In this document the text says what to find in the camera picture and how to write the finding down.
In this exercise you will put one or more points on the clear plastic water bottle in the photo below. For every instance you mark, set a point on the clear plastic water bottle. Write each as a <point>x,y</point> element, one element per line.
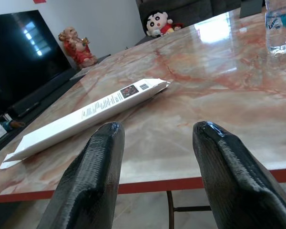
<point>280,26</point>

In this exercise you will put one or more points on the red paper wall decoration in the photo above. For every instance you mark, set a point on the red paper wall decoration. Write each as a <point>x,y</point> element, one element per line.
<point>39,1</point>

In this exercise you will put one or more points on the marble top table red edge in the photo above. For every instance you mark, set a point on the marble top table red edge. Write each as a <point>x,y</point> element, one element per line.
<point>145,185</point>

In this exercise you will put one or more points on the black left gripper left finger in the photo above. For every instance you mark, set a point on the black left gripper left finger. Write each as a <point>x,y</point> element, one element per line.
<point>90,181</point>

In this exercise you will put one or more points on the dark grey fabric sofa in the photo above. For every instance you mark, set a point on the dark grey fabric sofa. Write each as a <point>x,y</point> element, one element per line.
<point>193,9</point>

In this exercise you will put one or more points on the long white carton box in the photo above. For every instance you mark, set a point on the long white carton box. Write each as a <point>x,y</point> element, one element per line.
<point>85,124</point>

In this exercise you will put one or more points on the black flat screen television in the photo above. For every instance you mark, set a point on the black flat screen television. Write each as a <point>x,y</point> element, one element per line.
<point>19,59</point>

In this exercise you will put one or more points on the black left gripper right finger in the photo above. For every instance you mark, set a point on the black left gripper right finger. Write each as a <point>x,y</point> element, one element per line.
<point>233,186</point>

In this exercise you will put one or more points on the red laughing Buddha statue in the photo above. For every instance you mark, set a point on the red laughing Buddha statue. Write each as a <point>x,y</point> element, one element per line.
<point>78,50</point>

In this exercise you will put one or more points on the black soundbar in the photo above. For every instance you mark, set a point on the black soundbar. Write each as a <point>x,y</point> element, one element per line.
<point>38,95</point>

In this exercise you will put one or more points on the cartoon boy plush doll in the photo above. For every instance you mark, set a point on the cartoon boy plush doll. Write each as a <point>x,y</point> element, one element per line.
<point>157,22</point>

